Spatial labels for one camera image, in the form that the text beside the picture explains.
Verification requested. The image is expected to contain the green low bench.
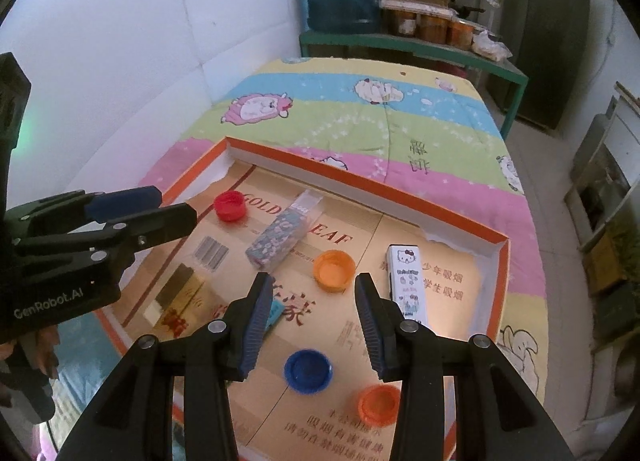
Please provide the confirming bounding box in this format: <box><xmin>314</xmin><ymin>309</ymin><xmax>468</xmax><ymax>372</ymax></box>
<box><xmin>298</xmin><ymin>30</ymin><xmax>528</xmax><ymax>140</ymax></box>

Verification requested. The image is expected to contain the teal bird lighter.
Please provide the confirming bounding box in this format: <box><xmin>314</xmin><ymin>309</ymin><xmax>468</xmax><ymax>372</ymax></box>
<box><xmin>265</xmin><ymin>299</ymin><xmax>285</xmax><ymax>333</ymax></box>

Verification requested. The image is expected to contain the grey kitchen counter cabinet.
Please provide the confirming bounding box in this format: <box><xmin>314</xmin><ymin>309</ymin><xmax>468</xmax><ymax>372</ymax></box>
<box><xmin>564</xmin><ymin>83</ymin><xmax>639</xmax><ymax>346</ymax></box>

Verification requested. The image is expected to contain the dark orange bottle cap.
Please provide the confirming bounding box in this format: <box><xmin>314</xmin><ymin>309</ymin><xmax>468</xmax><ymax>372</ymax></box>
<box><xmin>357</xmin><ymin>384</ymin><xmax>401</xmax><ymax>427</ymax></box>

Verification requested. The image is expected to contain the red bottle cap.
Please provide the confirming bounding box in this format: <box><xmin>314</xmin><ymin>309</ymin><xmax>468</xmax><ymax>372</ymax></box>
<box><xmin>213</xmin><ymin>190</ymin><xmax>247</xmax><ymax>223</ymax></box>

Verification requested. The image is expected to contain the light orange bottle cap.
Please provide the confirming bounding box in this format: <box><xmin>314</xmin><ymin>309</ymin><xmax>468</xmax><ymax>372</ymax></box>
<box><xmin>312</xmin><ymin>250</ymin><xmax>356</xmax><ymax>293</ymax></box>

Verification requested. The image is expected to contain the person's left hand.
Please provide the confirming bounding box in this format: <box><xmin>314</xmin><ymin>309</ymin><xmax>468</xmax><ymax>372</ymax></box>
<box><xmin>1</xmin><ymin>325</ymin><xmax>60</xmax><ymax>424</ymax></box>

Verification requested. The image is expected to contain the dark green refrigerator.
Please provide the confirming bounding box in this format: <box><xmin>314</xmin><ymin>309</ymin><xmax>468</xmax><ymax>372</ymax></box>
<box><xmin>500</xmin><ymin>0</ymin><xmax>590</xmax><ymax>130</ymax></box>

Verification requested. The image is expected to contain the colourful cartoon quilt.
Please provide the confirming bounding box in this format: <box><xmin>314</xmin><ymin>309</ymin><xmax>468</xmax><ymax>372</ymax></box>
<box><xmin>39</xmin><ymin>58</ymin><xmax>548</xmax><ymax>459</ymax></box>

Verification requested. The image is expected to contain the gold brown lighter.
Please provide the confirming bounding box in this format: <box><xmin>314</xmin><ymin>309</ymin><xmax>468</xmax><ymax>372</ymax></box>
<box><xmin>143</xmin><ymin>263</ymin><xmax>204</xmax><ymax>339</ymax></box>

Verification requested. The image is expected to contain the shallow orange cardboard box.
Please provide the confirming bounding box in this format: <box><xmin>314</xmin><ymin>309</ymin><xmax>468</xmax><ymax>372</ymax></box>
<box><xmin>98</xmin><ymin>137</ymin><xmax>510</xmax><ymax>460</ymax></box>

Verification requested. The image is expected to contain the blue bottle cap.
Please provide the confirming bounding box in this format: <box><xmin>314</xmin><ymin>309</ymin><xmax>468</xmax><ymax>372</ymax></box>
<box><xmin>283</xmin><ymin>348</ymin><xmax>333</xmax><ymax>395</ymax></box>

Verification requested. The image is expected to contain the white cartoon lighter box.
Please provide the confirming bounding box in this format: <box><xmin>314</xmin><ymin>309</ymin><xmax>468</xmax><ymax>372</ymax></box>
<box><xmin>386</xmin><ymin>244</ymin><xmax>427</xmax><ymax>325</ymax></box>

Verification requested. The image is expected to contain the clear patterned lighter box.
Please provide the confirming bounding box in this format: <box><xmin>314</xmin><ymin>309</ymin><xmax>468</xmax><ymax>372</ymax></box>
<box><xmin>245</xmin><ymin>189</ymin><xmax>323</xmax><ymax>271</ymax></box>

